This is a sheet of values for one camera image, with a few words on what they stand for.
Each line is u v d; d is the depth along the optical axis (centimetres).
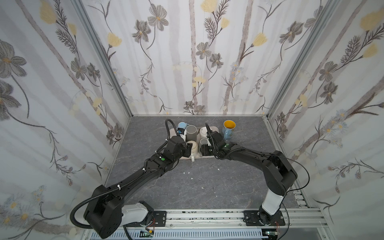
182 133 71
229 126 103
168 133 61
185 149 72
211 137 71
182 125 102
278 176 48
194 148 91
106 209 40
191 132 97
